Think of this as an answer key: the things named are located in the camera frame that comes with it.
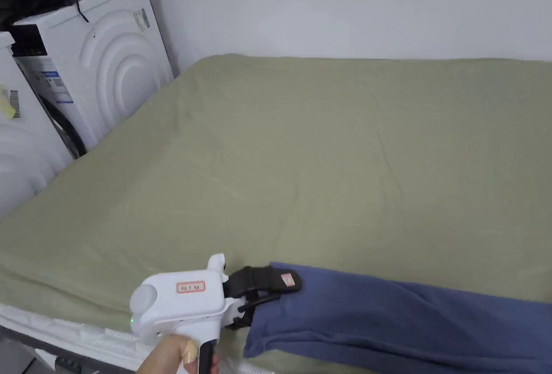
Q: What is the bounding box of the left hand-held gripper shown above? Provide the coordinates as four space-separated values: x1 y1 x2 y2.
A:
129 253 303 374

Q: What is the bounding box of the dark blue garment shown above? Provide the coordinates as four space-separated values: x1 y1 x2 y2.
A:
243 261 552 374

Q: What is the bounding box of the person's left hand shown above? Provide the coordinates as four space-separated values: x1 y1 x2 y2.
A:
137 333 220 374

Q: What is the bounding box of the bed with pale green sheet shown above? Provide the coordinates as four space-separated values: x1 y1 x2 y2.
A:
0 54 552 374

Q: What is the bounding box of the white washing machine with clothes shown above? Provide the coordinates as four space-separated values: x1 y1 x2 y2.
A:
0 0 175 161

